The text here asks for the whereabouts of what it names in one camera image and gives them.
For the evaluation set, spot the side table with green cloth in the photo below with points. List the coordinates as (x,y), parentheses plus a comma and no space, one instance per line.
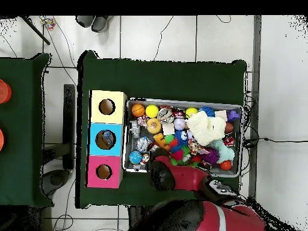
(21,108)

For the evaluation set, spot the orange ball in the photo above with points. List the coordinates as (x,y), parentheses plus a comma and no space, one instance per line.
(1,139)

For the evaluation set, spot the crushed clear plastic bottle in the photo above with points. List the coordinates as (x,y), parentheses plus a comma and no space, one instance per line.
(142,144)
(107,138)

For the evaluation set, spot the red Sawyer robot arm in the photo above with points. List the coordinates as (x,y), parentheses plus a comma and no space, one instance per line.
(187,178)

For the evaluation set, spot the plain wooden block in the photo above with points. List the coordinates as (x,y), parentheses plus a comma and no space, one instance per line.
(221,114)

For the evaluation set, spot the blue spiky ball with eyes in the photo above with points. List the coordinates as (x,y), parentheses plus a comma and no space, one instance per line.
(207,110)

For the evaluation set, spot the mint knitted cloth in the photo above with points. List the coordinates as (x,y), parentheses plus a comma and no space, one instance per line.
(223,150)

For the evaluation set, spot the orange toy basketball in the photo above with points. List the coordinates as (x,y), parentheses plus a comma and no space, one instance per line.
(137,110)

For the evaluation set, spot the bag of colourful beads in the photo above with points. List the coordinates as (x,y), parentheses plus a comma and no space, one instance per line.
(49,24)

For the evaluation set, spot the opened silver drink can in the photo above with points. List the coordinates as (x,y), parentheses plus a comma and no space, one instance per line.
(165,115)

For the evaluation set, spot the purple spiky rubber ball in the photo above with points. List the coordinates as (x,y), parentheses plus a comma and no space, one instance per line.
(209,156)

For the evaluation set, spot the person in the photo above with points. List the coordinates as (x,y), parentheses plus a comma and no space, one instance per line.
(91,22)

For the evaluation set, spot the brown toy football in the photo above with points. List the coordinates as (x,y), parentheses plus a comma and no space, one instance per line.
(229,127)

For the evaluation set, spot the white baseball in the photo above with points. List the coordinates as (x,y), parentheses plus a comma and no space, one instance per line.
(179,124)

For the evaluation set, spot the cream waffle cloth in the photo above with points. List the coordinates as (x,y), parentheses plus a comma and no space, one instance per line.
(205,127)

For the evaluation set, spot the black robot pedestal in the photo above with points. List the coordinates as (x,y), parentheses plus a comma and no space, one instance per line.
(136,214)

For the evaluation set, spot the black upright panel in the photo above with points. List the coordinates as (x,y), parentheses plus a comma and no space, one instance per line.
(69,120)

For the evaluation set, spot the orange ridged cup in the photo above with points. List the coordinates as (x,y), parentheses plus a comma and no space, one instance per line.
(4,91)

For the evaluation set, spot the black rod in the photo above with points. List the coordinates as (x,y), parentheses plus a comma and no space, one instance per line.
(36,30)

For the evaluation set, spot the wooden box with three holes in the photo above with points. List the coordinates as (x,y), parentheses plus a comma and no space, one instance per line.
(115,149)

